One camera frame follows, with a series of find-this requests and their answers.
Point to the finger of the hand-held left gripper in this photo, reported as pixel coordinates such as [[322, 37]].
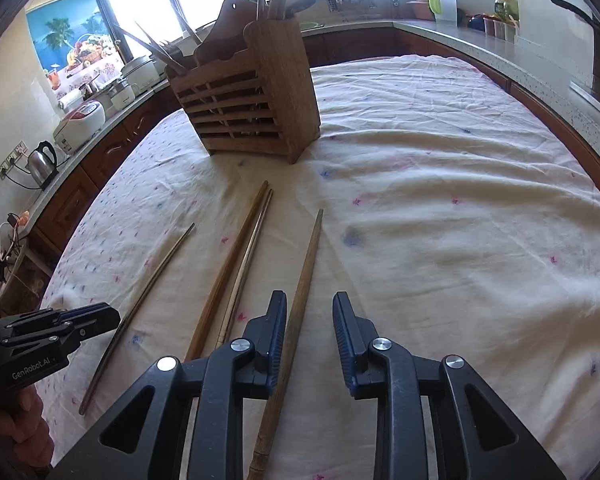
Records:
[[80, 311], [97, 327]]

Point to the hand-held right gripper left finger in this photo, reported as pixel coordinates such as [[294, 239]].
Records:
[[279, 330]]

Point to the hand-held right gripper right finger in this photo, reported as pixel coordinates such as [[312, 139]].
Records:
[[341, 330]]

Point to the curved dark chopstick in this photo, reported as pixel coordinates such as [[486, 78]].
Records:
[[150, 285]]

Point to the wooden utensil holder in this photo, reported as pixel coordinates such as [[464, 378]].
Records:
[[240, 110]]

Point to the person's left hand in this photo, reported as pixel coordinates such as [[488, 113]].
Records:
[[27, 425]]

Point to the floral white tablecloth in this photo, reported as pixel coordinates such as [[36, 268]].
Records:
[[430, 210]]

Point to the steel electric kettle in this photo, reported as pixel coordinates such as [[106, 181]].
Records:
[[42, 165]]

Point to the white rice cooker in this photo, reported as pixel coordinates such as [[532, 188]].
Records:
[[80, 125]]

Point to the paper towel roll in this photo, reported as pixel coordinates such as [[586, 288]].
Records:
[[70, 100]]

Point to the large white cooking pot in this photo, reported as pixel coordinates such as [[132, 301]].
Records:
[[141, 74]]

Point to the long wooden chopstick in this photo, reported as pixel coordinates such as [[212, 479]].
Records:
[[187, 26]]

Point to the green colander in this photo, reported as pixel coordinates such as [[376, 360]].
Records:
[[311, 25]]

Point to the metal spoon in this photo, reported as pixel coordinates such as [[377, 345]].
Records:
[[300, 2]]

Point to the pink container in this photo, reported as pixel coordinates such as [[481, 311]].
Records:
[[419, 7]]

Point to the blue bowl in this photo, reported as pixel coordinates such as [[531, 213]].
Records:
[[476, 22]]

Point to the green white cutting board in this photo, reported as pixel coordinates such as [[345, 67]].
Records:
[[442, 7]]

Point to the row of seasoning jars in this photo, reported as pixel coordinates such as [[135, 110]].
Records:
[[500, 27]]

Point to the yellow oil bottle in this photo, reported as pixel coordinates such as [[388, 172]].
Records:
[[506, 6]]

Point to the wall socket strip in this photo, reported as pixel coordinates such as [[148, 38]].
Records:
[[11, 162]]

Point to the tropical fruit wall poster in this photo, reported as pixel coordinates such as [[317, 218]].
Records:
[[65, 35]]

